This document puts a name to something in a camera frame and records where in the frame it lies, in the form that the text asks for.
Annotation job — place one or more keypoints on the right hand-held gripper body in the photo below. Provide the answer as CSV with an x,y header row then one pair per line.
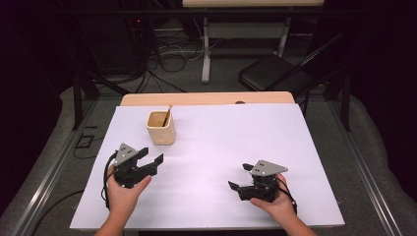
x,y
268,167

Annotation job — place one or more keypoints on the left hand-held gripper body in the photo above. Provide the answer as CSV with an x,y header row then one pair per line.
x,y
126,154

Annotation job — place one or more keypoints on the beige square cup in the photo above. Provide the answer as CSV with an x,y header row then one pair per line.
x,y
162,136

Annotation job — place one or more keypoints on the person's right hand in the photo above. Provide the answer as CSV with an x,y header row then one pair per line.
x,y
282,206

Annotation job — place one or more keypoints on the person's left hand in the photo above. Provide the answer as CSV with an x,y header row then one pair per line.
x,y
123,200

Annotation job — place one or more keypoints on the white table mat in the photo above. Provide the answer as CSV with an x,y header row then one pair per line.
x,y
203,203

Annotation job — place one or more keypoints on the black metal stand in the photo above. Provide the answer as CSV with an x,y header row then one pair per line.
x,y
77,105

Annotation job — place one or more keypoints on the wooden table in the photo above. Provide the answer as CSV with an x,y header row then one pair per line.
x,y
196,98

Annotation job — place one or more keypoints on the black folding chair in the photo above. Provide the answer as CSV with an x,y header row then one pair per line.
x,y
272,72

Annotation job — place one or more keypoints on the black computer tower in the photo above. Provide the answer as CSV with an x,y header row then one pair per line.
x,y
111,46

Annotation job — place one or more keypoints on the white-legged background table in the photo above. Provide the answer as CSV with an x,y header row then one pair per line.
x,y
206,59

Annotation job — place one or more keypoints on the aluminium floor rail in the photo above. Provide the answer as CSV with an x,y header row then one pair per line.
x,y
49,183
364,170

